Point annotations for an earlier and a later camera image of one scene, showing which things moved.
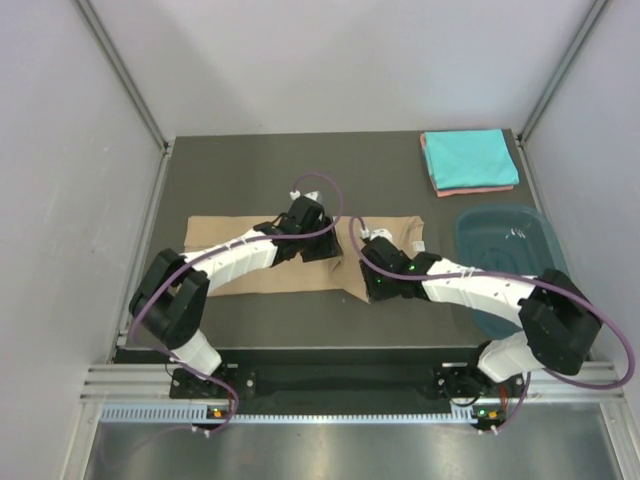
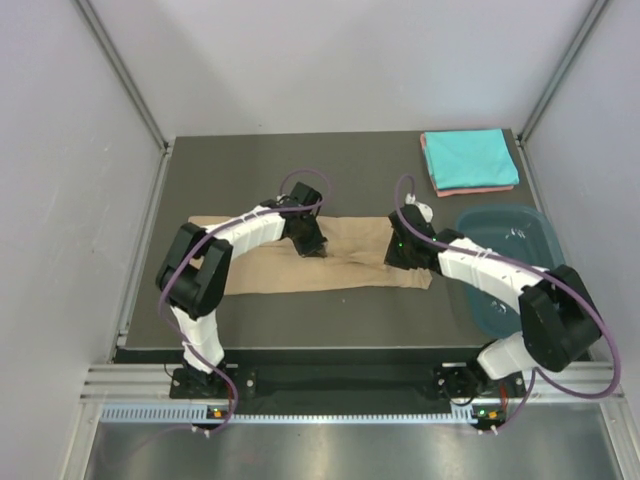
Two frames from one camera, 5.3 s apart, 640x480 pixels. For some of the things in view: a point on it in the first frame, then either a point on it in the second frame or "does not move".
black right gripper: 375,293 → 392,257
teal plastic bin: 519,239 does not move
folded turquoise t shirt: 470,159 does not move
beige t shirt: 310,275 does not move
